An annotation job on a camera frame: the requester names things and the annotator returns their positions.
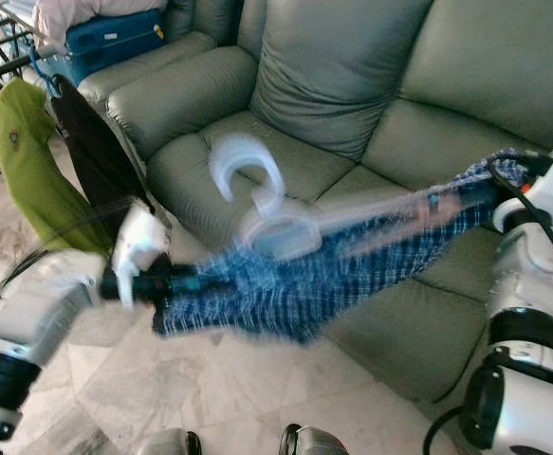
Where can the white plastic clothes hanger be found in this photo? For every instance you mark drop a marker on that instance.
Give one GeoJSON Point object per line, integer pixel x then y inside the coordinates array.
{"type": "Point", "coordinates": [276, 237]}

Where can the blue plaid garment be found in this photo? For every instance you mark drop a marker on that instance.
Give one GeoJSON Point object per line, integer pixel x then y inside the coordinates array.
{"type": "Point", "coordinates": [314, 294]}

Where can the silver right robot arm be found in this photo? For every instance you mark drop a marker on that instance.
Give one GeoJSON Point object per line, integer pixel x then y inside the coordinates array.
{"type": "Point", "coordinates": [527, 275]}

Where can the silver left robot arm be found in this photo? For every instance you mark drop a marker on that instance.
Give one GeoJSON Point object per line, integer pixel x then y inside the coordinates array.
{"type": "Point", "coordinates": [29, 318]}

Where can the black garment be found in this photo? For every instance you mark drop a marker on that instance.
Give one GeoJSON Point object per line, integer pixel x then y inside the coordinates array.
{"type": "Point", "coordinates": [101, 171]}

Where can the silver left robot leg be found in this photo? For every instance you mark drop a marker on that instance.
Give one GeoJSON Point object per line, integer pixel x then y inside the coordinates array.
{"type": "Point", "coordinates": [157, 444]}

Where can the silver robot leg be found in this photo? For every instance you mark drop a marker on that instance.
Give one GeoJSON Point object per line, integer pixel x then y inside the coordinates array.
{"type": "Point", "coordinates": [157, 444]}
{"type": "Point", "coordinates": [322, 444]}

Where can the black left robot foot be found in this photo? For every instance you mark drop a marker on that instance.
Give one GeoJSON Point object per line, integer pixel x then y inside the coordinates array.
{"type": "Point", "coordinates": [193, 444]}

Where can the black robot foot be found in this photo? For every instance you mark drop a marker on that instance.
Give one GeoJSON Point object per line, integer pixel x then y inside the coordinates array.
{"type": "Point", "coordinates": [288, 441]}
{"type": "Point", "coordinates": [193, 444]}

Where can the green shirt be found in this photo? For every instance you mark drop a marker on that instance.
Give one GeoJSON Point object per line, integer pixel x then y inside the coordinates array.
{"type": "Point", "coordinates": [39, 171]}

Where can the black right robot foot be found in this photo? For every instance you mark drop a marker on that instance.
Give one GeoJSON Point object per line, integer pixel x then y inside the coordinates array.
{"type": "Point", "coordinates": [288, 441]}

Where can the silver right robot leg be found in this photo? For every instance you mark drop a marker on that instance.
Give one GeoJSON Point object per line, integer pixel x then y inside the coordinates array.
{"type": "Point", "coordinates": [322, 444]}

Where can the blue bag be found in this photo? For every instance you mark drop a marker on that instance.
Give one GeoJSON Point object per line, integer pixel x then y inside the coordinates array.
{"type": "Point", "coordinates": [115, 47]}

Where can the grey green sofa cushion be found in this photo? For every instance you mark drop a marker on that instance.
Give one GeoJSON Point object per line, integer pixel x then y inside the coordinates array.
{"type": "Point", "coordinates": [333, 66]}

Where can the white cloth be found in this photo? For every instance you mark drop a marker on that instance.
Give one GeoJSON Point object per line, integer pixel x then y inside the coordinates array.
{"type": "Point", "coordinates": [72, 14]}

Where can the grey green leather sofa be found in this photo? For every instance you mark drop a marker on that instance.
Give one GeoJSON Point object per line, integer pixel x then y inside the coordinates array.
{"type": "Point", "coordinates": [504, 57]}

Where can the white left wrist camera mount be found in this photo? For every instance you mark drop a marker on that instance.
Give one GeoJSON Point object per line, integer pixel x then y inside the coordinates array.
{"type": "Point", "coordinates": [141, 242]}

